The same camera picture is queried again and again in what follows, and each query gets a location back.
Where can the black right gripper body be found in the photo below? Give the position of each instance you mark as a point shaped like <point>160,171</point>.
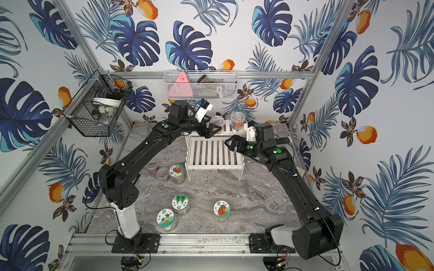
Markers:
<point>247,148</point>

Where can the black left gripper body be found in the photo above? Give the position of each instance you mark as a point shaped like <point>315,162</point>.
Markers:
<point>206,127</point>

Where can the white slatted wooden shelf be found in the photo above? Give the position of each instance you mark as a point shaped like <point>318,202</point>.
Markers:
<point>212,153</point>

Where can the clear lidless jar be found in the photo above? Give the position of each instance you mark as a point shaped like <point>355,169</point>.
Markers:
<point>163,174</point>
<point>152,167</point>

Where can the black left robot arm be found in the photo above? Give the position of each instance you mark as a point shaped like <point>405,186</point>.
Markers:
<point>118,182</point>

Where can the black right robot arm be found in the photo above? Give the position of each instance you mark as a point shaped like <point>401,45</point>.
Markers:
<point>320,231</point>

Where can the tomato lid seed jar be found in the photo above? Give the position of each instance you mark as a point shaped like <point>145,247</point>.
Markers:
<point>177,174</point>

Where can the strawberry lid seed jar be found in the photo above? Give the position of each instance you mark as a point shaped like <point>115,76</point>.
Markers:
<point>221,210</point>

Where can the carrot lid seed jar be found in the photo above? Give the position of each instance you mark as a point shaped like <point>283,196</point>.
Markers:
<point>167,219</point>

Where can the black remote control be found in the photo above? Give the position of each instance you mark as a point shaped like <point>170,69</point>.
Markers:
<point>282,141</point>

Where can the pink triangle object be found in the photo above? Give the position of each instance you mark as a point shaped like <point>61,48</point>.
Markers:
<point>181,88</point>

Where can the green tree lid jar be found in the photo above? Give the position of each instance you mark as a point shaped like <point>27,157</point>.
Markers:
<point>181,204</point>

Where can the white bowl in basket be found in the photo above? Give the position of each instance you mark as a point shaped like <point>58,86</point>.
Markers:
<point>106,102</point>

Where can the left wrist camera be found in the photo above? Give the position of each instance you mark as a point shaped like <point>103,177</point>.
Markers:
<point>203,107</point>

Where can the clear wall-mounted tray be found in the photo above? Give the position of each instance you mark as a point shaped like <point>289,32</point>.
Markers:
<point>207,84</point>

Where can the black wire basket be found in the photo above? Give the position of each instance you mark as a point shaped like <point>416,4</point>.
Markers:
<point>93,120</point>

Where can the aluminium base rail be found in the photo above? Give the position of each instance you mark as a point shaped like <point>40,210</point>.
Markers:
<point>232,245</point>

